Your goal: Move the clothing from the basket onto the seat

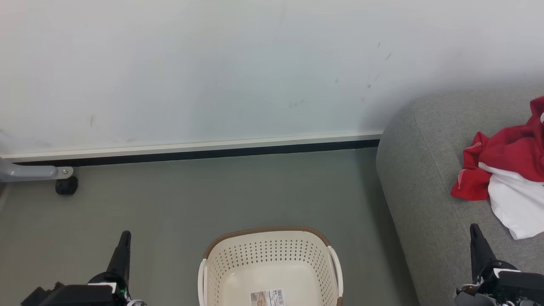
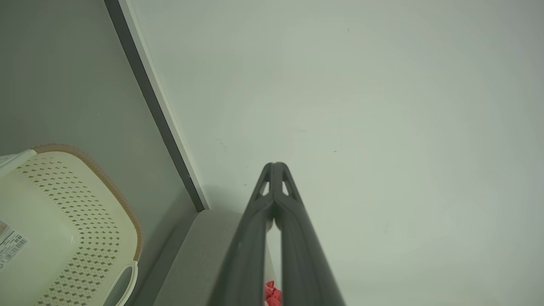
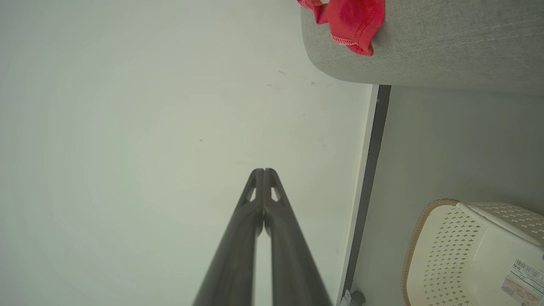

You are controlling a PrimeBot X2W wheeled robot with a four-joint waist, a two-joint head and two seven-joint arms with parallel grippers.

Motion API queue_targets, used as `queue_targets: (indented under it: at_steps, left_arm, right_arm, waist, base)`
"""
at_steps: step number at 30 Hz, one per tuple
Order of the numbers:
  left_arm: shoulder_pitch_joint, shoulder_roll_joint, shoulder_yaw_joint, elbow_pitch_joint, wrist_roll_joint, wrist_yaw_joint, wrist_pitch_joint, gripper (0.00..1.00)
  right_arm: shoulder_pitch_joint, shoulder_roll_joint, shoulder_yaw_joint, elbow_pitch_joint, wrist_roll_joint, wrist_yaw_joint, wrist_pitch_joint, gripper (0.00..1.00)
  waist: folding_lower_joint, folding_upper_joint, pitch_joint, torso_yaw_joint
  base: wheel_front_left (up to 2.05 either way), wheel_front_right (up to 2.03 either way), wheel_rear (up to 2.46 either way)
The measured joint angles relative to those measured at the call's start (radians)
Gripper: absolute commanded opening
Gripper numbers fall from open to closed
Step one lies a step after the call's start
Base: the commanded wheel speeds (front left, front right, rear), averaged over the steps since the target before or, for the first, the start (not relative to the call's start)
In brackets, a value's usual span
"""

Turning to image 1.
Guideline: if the black caster wheel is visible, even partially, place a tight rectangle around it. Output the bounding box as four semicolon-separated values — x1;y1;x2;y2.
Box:
55;176;79;196

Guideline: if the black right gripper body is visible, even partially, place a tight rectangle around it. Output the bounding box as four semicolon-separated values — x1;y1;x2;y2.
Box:
453;260;544;306

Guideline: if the grey metal frame leg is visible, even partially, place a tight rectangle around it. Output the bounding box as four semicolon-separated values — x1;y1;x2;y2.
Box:
0;157;74;183

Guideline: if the red garment with white stitching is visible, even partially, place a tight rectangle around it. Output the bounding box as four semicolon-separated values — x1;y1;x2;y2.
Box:
450;108;544;201

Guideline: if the grey fabric sofa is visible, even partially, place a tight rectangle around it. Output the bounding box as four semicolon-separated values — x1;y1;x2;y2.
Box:
375;85;544;306

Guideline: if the white and black skirting board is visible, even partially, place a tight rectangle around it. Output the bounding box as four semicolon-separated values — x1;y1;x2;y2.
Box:
0;131;383;167

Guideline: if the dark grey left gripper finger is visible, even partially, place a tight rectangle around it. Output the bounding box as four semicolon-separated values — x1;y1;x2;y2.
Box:
105;231;132;286

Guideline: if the plain white garment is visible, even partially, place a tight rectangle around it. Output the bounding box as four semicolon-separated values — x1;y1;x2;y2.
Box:
478;163;544;241

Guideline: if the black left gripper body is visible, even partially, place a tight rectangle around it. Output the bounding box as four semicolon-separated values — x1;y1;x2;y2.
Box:
20;272;130;306

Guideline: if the cream perforated laundry basket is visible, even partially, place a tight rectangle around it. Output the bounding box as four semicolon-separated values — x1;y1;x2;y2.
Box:
198;226;344;306

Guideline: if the printed barcode label sticker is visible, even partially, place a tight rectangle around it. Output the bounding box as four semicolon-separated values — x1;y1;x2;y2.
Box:
250;289;286;306

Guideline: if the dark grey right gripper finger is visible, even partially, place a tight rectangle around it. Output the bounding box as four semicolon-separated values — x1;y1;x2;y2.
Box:
470;224;498;282

